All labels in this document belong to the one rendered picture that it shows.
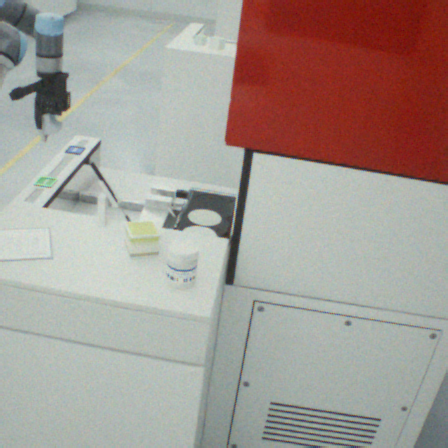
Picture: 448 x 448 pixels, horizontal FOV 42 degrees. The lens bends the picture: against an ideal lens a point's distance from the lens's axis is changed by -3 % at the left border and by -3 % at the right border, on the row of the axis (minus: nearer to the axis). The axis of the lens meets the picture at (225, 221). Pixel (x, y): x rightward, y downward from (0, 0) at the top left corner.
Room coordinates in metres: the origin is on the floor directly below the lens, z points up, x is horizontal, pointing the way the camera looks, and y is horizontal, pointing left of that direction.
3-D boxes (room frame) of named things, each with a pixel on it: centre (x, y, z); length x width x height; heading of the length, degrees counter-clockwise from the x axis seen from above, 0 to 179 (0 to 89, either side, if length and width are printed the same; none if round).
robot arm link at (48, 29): (1.56, 0.54, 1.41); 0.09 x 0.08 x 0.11; 29
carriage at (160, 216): (1.58, 0.22, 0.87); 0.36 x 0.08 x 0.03; 177
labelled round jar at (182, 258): (1.15, 0.09, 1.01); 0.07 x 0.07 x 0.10
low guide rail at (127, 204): (1.72, 0.24, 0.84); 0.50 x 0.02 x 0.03; 87
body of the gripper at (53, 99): (1.56, 0.53, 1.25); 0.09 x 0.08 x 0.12; 87
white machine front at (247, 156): (1.78, -0.05, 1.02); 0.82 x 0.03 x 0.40; 177
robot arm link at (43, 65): (1.56, 0.54, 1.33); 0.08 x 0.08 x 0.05
